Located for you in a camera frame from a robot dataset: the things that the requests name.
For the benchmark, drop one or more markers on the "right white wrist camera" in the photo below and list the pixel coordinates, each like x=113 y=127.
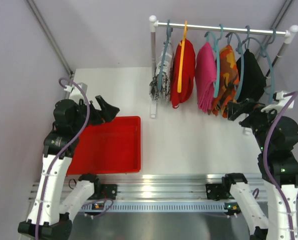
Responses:
x=280 y=99

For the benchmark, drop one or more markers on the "pink trousers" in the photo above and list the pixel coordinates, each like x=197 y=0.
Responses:
x=205 y=76

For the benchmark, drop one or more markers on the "teal hanger of camouflage trousers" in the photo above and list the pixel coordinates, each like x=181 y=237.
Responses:
x=239 y=50

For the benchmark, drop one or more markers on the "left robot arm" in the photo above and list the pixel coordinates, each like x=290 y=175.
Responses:
x=50 y=218

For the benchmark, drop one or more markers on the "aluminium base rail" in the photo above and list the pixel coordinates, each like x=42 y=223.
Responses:
x=161 y=187

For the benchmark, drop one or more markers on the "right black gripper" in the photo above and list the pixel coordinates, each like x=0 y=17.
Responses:
x=236 y=107

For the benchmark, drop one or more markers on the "teal hanger of pink trousers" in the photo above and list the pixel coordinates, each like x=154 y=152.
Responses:
x=215 y=48

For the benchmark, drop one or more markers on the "teal hanger of black trousers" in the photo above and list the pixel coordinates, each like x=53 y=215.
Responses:
x=246 y=41

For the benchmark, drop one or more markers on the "red plastic tray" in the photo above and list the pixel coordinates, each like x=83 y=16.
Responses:
x=109 y=148

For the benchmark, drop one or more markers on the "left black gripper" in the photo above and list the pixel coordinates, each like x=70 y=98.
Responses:
x=106 y=114

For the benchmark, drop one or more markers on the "perforated cable duct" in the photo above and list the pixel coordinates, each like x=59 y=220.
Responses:
x=161 y=207

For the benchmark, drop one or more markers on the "orange camouflage trousers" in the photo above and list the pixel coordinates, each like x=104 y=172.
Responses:
x=229 y=79

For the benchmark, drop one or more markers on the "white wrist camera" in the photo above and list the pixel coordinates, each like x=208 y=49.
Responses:
x=74 y=93
x=280 y=99

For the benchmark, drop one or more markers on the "empty teal hanger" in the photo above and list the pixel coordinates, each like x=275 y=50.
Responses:
x=269 y=90

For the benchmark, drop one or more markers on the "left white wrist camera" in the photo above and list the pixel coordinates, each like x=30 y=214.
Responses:
x=74 y=93

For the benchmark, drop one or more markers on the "black trousers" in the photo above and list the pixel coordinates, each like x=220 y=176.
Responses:
x=254 y=80

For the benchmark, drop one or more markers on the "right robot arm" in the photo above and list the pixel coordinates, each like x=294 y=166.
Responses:
x=276 y=136

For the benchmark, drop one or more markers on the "white metal clothes rack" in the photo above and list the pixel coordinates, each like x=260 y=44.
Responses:
x=288 y=36

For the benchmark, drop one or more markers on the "teal hanger of newspaper trousers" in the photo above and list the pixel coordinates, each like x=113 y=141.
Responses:
x=166 y=44

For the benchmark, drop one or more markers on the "newspaper print trousers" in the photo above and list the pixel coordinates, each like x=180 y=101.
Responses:
x=167 y=69

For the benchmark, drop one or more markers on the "red trousers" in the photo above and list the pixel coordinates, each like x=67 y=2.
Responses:
x=188 y=71

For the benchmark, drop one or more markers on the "orange plastic hanger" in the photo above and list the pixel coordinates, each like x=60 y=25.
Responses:
x=179 y=85

